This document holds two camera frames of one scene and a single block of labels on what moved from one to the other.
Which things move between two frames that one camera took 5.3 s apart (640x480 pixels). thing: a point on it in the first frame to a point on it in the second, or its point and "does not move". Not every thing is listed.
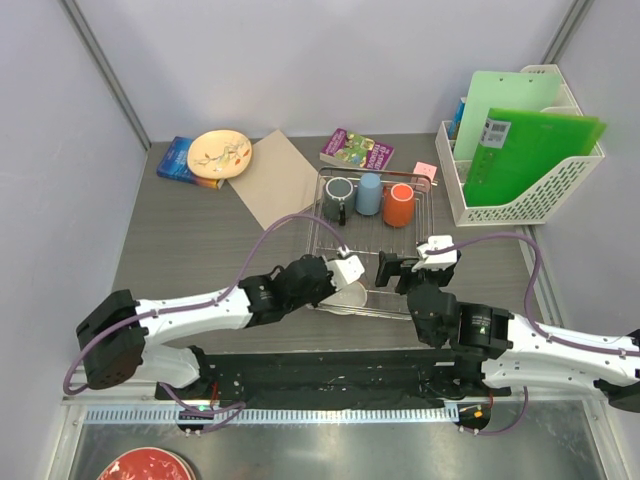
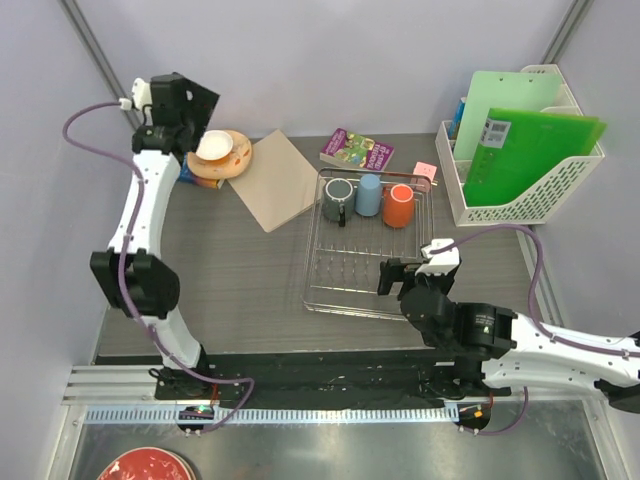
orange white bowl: [347, 300] to [215, 145]
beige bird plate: [218, 154] does not move
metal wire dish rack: [364, 212] does not move
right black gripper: [390, 265] does not move
